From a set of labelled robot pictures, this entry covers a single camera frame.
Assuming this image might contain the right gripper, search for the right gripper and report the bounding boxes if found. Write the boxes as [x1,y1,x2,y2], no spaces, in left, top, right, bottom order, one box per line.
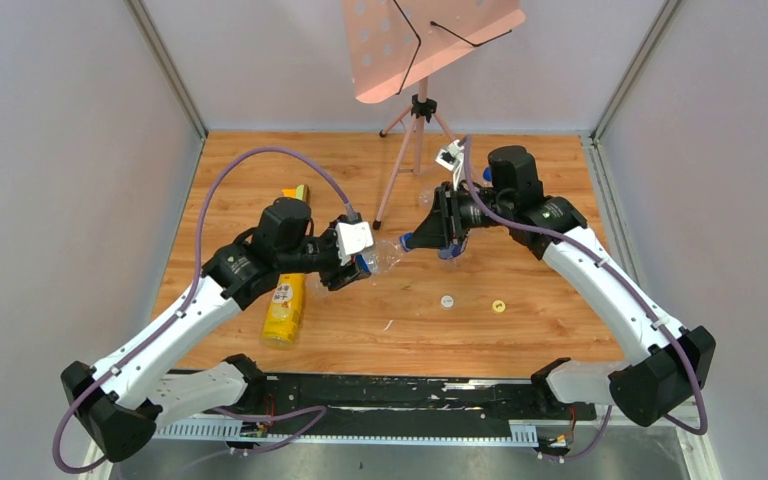
[404,182,510,250]

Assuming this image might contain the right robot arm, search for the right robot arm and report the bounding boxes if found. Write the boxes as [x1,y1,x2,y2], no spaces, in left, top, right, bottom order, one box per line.
[400,140,716,435]

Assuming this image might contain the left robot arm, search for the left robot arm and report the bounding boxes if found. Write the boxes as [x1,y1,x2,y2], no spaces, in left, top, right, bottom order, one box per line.
[61,197,374,463]

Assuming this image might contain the clear bottle white cap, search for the clear bottle white cap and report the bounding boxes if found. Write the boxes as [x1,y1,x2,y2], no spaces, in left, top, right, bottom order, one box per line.
[417,187,436,210]

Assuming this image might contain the yellow juice bottle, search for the yellow juice bottle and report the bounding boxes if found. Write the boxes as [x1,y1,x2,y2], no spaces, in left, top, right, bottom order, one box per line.
[261,273,306,349]

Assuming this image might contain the yellow green toy block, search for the yellow green toy block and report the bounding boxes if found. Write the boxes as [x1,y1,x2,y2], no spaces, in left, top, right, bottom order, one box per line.
[282,184,310,203]

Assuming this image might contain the pink music stand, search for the pink music stand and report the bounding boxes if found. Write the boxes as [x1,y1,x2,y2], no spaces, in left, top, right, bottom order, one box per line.
[340,0,526,230]

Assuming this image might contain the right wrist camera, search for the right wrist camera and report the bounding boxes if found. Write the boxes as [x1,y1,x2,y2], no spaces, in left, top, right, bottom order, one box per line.
[435,139,465,189]

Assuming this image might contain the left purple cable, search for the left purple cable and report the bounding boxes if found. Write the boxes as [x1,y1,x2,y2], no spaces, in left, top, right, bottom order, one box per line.
[51,146,360,480]

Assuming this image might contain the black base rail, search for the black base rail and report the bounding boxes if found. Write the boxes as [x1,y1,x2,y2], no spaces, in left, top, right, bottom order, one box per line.
[155,372,606,452]

